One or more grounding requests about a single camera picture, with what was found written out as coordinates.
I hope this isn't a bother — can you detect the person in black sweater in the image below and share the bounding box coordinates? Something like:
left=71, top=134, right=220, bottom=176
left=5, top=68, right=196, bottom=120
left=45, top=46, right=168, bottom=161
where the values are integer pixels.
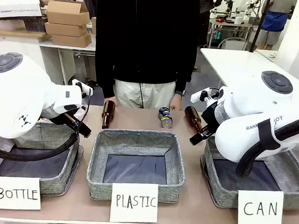
left=90, top=0, right=202, bottom=112

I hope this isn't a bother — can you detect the right arm black cable sleeve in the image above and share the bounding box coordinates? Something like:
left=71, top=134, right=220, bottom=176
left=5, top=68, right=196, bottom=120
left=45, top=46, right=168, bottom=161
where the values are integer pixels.
left=234, top=111, right=299, bottom=181

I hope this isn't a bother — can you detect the wooden shelf board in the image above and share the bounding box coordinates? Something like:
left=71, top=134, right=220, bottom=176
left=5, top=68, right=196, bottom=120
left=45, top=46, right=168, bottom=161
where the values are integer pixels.
left=0, top=28, right=51, bottom=40

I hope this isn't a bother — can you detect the grey fabric basket bottle label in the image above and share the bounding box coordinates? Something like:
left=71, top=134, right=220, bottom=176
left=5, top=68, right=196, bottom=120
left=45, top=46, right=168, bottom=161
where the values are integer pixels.
left=0, top=119, right=86, bottom=200

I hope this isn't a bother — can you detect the person's left hand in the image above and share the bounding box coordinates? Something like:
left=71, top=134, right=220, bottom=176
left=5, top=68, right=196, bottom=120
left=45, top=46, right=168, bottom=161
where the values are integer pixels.
left=169, top=93, right=183, bottom=111

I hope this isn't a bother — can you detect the black hanging cord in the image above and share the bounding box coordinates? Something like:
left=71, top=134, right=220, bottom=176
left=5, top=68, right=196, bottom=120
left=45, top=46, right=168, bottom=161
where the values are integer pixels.
left=137, top=83, right=145, bottom=109

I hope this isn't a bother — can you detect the white printed carton box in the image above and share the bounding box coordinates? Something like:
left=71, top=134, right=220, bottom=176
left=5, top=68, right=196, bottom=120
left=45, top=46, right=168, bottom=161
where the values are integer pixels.
left=0, top=0, right=43, bottom=22

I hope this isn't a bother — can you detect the white desk with legs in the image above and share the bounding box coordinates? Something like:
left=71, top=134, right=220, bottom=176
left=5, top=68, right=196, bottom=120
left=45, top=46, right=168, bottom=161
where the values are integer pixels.
left=36, top=38, right=97, bottom=88

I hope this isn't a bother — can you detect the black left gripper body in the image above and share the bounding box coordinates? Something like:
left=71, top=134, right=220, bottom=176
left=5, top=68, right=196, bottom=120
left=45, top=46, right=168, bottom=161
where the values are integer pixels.
left=41, top=109, right=80, bottom=127

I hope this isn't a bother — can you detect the grey fabric basket plastic label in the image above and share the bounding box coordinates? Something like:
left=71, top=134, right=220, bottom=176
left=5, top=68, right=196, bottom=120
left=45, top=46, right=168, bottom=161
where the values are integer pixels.
left=85, top=127, right=189, bottom=205

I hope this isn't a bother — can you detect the left arm black cable sleeve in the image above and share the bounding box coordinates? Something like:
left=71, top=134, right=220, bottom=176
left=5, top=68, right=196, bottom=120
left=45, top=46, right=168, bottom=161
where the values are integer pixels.
left=0, top=90, right=91, bottom=166

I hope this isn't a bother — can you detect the white paper sign BOTTLE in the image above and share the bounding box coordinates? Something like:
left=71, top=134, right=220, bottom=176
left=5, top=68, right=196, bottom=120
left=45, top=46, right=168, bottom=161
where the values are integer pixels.
left=0, top=175, right=44, bottom=212

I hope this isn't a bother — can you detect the grey fabric basket can label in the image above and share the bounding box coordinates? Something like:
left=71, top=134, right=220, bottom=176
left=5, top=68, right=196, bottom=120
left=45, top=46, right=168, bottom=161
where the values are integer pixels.
left=197, top=134, right=299, bottom=212

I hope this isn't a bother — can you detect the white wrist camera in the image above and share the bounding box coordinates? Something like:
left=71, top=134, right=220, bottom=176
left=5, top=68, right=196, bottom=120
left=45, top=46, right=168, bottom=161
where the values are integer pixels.
left=71, top=79, right=95, bottom=97
left=190, top=86, right=219, bottom=105

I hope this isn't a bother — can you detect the black mesh basket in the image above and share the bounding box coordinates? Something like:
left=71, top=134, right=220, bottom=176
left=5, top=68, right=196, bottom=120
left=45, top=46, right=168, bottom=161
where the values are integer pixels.
left=23, top=16, right=48, bottom=33

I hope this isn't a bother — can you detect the person in blue shorts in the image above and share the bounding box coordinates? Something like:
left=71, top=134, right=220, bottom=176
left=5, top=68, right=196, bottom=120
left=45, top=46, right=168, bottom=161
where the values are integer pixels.
left=256, top=0, right=292, bottom=52

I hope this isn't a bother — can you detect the arm black cable sleeve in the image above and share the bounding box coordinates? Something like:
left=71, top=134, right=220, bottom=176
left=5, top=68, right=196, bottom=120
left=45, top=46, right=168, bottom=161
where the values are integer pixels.
left=234, top=111, right=299, bottom=181
left=0, top=90, right=91, bottom=166

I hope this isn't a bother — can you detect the white paper sign PLASTIC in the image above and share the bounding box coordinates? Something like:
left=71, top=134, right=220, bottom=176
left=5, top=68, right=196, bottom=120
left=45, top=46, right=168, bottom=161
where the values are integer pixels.
left=109, top=181, right=160, bottom=224

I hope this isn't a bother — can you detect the grey background workbench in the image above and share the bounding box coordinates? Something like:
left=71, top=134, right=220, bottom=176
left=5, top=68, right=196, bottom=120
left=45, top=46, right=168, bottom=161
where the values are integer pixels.
left=207, top=18, right=258, bottom=52

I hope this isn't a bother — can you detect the crushed printed drink can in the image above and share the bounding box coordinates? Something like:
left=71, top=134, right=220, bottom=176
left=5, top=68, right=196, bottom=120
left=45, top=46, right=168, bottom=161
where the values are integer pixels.
left=157, top=106, right=175, bottom=130

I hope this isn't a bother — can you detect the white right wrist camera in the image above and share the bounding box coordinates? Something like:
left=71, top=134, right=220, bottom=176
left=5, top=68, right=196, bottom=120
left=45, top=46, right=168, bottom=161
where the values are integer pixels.
left=190, top=86, right=219, bottom=105

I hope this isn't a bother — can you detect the brown glass bottle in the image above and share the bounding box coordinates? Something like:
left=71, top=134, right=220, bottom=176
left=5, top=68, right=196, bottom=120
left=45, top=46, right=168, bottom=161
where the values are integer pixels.
left=101, top=99, right=117, bottom=130
left=183, top=105, right=207, bottom=136

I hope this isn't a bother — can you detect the open cardboard box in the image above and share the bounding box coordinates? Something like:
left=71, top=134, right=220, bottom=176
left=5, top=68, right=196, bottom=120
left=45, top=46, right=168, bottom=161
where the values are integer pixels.
left=45, top=0, right=92, bottom=27

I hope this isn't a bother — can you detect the grey round back chair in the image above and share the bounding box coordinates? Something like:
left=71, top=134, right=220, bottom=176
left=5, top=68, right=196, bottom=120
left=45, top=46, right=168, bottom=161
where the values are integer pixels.
left=217, top=36, right=249, bottom=52

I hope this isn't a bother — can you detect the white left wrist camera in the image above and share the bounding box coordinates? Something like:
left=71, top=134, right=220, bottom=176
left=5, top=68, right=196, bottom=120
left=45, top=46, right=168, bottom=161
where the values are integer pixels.
left=71, top=79, right=95, bottom=97

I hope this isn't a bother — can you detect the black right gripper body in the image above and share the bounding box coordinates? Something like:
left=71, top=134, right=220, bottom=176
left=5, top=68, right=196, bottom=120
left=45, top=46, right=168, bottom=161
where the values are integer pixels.
left=200, top=103, right=221, bottom=137

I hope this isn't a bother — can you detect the black slanted pole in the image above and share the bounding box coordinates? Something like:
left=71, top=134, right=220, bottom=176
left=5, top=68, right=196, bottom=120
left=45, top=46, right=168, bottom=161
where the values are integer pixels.
left=249, top=0, right=272, bottom=53

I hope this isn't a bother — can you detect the person in dark clothes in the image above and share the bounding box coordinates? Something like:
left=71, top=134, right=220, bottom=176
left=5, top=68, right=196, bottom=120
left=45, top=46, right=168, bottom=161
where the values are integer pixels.
left=196, top=0, right=212, bottom=48

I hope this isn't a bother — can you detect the white paper sign CAN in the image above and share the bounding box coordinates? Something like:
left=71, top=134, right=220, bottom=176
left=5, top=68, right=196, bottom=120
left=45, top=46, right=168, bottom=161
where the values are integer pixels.
left=236, top=188, right=285, bottom=224

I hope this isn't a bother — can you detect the flat cardboard box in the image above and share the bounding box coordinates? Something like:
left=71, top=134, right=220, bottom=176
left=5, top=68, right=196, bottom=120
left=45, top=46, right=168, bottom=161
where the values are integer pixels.
left=51, top=31, right=92, bottom=49
left=44, top=21, right=88, bottom=38

